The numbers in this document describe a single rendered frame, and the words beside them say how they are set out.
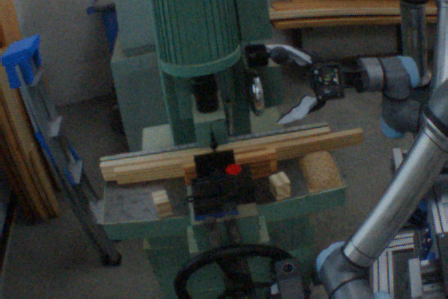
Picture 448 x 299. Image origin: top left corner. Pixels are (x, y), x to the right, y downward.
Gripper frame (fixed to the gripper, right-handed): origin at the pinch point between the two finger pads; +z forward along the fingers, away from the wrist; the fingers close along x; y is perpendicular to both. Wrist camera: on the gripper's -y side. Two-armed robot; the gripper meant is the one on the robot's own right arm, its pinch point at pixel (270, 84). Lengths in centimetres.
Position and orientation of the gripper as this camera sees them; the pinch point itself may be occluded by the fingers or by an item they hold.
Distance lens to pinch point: 99.8
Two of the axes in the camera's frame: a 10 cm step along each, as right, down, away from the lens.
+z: -9.9, 1.4, -0.3
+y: 0.6, 1.8, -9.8
